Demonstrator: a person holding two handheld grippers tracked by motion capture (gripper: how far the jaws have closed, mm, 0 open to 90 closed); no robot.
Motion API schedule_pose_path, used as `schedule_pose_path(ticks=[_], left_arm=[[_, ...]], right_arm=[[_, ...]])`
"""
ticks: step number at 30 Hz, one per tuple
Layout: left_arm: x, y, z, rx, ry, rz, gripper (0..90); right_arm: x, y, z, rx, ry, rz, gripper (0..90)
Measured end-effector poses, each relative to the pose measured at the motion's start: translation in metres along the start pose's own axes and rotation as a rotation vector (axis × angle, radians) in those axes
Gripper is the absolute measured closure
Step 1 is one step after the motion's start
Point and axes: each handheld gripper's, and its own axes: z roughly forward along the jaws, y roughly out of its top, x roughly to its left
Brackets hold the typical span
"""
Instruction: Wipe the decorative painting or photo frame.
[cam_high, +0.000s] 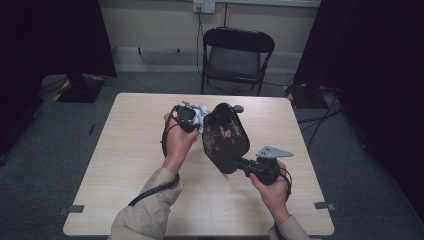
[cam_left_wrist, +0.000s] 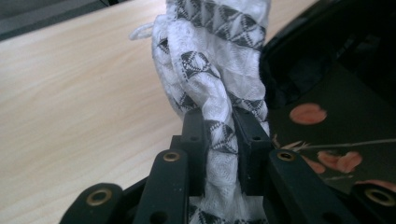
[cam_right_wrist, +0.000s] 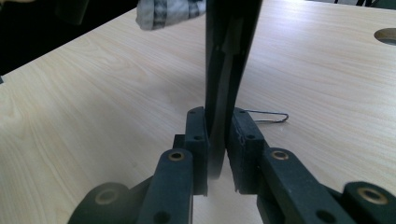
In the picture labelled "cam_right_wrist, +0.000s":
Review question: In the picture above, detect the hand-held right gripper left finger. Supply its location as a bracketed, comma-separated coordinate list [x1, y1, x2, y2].
[172, 106, 210, 197]

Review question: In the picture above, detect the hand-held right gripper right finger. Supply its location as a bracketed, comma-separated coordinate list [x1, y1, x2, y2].
[226, 106, 271, 195]

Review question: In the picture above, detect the white checked cloth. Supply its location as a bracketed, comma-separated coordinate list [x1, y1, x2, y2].
[135, 0, 207, 32]

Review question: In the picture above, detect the small dark round disc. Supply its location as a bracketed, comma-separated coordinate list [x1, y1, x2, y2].
[373, 27, 396, 47]

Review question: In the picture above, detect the thin metal wire loop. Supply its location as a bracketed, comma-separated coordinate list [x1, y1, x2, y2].
[244, 108, 290, 124]

